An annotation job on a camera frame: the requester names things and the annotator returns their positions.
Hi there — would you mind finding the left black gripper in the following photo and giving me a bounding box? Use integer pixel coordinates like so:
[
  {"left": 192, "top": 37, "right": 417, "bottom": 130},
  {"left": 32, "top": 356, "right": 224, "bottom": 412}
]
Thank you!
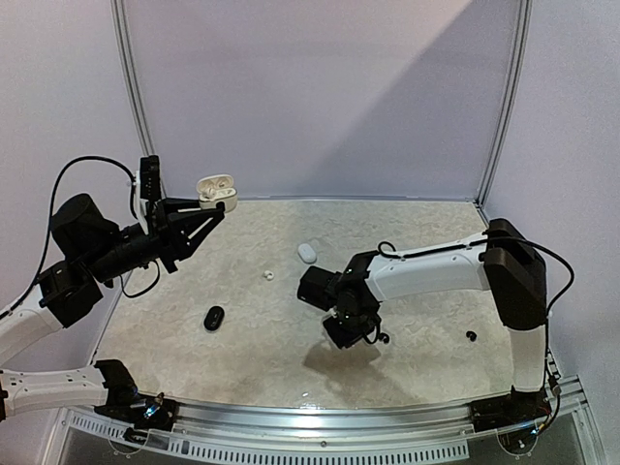
[{"left": 85, "top": 196, "right": 223, "bottom": 282}]

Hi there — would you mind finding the white earbud charging case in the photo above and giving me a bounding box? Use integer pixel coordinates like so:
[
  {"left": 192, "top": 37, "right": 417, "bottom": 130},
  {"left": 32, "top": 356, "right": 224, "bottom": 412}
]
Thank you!
[{"left": 196, "top": 174, "right": 238, "bottom": 213}]

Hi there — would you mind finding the white stem earbud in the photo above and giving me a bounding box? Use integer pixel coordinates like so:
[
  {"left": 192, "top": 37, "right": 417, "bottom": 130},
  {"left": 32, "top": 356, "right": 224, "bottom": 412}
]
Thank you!
[{"left": 200, "top": 188, "right": 218, "bottom": 202}]

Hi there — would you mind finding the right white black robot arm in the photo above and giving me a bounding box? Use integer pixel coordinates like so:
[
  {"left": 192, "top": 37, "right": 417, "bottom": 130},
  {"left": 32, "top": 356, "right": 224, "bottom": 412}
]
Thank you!
[{"left": 296, "top": 219, "right": 548, "bottom": 422}]

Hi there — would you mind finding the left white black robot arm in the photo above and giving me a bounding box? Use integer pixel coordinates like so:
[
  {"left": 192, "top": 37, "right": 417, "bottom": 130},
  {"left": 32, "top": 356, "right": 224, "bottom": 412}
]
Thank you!
[{"left": 1, "top": 194, "right": 237, "bottom": 429}]

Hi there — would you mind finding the small white oval case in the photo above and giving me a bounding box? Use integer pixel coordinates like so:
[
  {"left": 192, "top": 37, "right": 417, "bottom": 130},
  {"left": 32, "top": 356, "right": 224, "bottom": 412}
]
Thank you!
[{"left": 297, "top": 243, "right": 318, "bottom": 264}]

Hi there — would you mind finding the black oval charging case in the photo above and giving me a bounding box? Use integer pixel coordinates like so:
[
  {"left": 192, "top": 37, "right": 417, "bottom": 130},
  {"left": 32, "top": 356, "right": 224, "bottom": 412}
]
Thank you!
[{"left": 202, "top": 306, "right": 225, "bottom": 332}]

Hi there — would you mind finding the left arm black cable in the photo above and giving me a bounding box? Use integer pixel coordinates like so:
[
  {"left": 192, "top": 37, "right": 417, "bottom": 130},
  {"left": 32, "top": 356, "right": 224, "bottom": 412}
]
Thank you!
[{"left": 0, "top": 155, "right": 164, "bottom": 321}]

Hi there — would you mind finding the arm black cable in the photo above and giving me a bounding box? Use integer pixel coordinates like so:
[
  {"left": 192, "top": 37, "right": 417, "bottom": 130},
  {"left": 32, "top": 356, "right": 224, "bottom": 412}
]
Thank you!
[
  {"left": 0, "top": 155, "right": 164, "bottom": 321},
  {"left": 377, "top": 232, "right": 575, "bottom": 388}
]

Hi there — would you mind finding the aluminium front rail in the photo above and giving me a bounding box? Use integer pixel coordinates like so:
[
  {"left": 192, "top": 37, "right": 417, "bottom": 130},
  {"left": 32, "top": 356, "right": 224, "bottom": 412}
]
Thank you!
[{"left": 44, "top": 377, "right": 605, "bottom": 464}]

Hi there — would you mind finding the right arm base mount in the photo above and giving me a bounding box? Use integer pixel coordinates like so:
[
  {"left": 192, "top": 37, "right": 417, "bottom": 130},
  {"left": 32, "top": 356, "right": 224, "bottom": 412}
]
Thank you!
[{"left": 468, "top": 387, "right": 559, "bottom": 432}]

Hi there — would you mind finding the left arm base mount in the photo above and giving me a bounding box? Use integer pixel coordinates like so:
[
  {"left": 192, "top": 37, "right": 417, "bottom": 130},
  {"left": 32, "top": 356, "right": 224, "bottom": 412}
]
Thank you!
[{"left": 94, "top": 359, "right": 179, "bottom": 431}]

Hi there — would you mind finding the left aluminium frame post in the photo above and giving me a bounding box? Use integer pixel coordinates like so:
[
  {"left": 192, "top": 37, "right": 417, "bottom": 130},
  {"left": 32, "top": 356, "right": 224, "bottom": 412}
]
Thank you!
[{"left": 110, "top": 0, "right": 156, "bottom": 157}]

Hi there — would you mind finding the aluminium frame post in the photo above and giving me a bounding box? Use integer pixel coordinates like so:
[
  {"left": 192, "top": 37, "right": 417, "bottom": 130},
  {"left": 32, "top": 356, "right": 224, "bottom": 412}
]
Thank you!
[
  {"left": 474, "top": 0, "right": 533, "bottom": 212},
  {"left": 110, "top": 0, "right": 156, "bottom": 157}
]

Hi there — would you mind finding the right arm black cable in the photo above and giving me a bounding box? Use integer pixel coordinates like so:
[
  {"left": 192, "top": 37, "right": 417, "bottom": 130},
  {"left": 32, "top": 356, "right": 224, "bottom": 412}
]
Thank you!
[{"left": 377, "top": 232, "right": 575, "bottom": 388}]

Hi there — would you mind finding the right aluminium frame post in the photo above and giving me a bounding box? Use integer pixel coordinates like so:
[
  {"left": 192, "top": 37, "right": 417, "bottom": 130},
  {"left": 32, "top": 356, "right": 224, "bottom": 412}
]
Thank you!
[{"left": 474, "top": 0, "right": 533, "bottom": 212}]

